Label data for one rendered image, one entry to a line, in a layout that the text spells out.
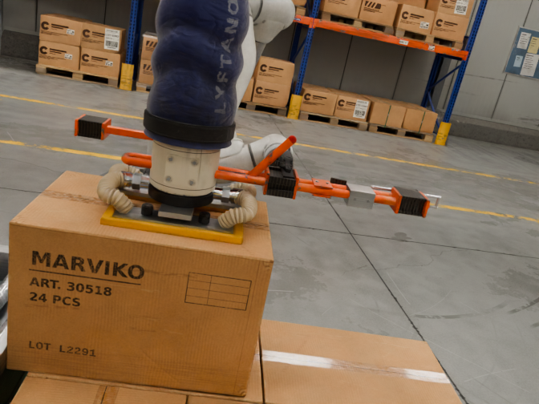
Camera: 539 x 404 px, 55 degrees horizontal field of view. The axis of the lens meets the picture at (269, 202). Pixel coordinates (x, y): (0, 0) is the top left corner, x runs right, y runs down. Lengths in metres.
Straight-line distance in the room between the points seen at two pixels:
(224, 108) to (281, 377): 0.77
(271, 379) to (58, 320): 0.59
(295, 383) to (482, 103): 10.25
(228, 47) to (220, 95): 0.11
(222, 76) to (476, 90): 10.27
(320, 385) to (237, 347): 0.32
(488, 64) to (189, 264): 10.43
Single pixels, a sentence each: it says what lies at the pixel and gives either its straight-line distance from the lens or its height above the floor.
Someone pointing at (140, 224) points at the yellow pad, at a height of 0.96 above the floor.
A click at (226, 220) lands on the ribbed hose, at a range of 1.27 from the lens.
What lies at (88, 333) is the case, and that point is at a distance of 1.36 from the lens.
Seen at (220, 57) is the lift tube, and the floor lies 1.37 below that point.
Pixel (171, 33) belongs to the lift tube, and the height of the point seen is 1.40.
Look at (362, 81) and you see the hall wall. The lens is 10.36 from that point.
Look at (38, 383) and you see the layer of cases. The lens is 1.44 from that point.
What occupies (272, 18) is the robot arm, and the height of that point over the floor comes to 1.47.
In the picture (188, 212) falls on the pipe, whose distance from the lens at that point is 1.27.
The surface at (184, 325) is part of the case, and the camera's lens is 1.31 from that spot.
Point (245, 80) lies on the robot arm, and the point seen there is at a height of 1.27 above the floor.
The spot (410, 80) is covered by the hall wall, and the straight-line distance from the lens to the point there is 10.70.
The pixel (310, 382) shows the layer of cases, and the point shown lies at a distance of 1.55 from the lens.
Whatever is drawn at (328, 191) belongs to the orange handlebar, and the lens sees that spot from 1.35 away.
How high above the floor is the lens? 1.47
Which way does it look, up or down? 19 degrees down
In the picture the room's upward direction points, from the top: 12 degrees clockwise
